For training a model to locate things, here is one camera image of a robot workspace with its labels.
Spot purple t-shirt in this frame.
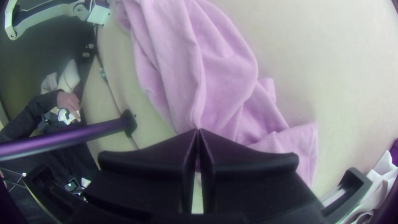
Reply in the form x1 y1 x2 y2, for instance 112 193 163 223
113 0 318 187

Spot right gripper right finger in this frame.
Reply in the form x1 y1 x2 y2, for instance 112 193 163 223
199 129 331 224

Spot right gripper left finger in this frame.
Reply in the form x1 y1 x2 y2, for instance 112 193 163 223
82 129 199 216

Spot person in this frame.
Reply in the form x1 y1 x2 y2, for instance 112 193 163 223
0 88 83 141

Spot heap of white clothes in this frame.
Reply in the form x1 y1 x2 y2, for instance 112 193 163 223
339 151 398 224

